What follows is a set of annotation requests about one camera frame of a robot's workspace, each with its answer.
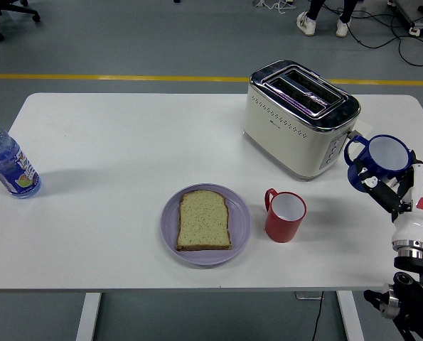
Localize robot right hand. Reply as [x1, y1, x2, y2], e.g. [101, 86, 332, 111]
[353, 151, 423, 246]

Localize blue cup white inside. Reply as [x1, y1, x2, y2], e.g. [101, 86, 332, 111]
[343, 134, 411, 195]

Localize red cup white inside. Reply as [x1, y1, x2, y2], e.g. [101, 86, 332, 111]
[264, 188, 308, 244]

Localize slice of toast bread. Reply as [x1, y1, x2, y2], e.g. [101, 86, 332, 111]
[176, 190, 233, 251]

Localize white table leg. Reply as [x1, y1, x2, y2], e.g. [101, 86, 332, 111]
[75, 293, 102, 341]
[336, 291, 365, 341]

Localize cream and chrome toaster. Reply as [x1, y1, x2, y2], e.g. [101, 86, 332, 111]
[242, 60, 362, 182]

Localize purple round plate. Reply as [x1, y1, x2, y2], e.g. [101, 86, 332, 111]
[161, 183, 252, 266]

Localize person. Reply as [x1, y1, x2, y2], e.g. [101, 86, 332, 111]
[296, 0, 360, 38]

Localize clear water bottle blue cap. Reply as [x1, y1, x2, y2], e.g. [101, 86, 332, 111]
[0, 117, 42, 199]

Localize grey bracket under table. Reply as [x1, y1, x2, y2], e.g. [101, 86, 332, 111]
[294, 291, 324, 301]

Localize black cable under table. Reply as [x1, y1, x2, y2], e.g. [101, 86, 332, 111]
[310, 291, 325, 341]

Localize black floor cable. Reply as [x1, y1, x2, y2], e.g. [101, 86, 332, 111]
[346, 10, 423, 67]

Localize white floor cables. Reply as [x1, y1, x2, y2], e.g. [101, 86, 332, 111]
[252, 0, 297, 16]

